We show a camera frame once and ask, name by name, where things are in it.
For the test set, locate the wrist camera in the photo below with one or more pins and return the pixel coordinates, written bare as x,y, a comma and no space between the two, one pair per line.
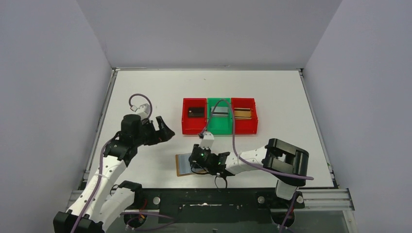
207,140
144,111

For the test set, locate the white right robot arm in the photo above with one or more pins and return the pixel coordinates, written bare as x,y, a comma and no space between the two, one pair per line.
288,163

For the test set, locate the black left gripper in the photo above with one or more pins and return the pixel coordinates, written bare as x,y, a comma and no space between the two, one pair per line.
154,134

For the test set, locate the red plastic bin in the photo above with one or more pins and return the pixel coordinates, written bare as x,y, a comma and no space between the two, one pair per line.
245,126
192,126

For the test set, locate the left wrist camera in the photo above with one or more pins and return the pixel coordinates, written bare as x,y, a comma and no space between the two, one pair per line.
144,111

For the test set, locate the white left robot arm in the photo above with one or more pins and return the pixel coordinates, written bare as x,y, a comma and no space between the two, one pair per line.
94,211

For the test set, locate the silver card in bin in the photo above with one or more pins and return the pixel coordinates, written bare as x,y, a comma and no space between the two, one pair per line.
219,111

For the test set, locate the black card in bin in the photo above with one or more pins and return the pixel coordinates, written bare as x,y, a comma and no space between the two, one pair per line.
196,112

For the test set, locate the gold card in bin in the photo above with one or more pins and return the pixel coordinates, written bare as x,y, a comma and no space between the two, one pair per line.
242,113

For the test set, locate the left red plastic bin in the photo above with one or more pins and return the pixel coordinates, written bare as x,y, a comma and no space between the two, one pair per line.
192,126

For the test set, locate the aluminium table frame rail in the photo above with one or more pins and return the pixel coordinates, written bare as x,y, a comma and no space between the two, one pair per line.
327,200

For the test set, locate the right red plastic bin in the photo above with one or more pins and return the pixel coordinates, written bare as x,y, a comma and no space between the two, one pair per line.
245,126

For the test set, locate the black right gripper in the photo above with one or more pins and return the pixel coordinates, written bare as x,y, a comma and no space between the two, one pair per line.
196,158

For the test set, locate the yellow leather card holder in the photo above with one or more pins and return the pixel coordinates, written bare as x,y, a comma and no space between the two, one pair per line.
183,167

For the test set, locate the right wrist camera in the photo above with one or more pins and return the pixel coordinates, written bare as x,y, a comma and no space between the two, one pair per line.
207,140

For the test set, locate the green plastic bin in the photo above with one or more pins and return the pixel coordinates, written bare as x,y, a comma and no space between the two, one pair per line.
219,125

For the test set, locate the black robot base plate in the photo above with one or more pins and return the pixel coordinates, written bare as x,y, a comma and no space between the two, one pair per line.
212,205

